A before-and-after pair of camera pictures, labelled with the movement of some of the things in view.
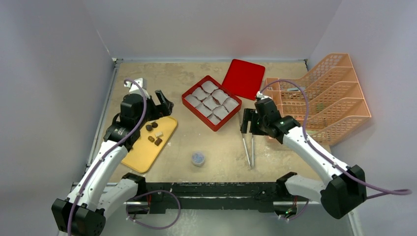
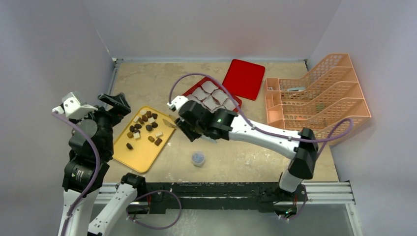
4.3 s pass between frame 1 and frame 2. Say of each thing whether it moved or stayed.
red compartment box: stayed
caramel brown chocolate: stayed
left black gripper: moved
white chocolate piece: stayed
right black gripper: moved
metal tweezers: moved
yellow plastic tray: stayed
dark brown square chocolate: stayed
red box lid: stayed
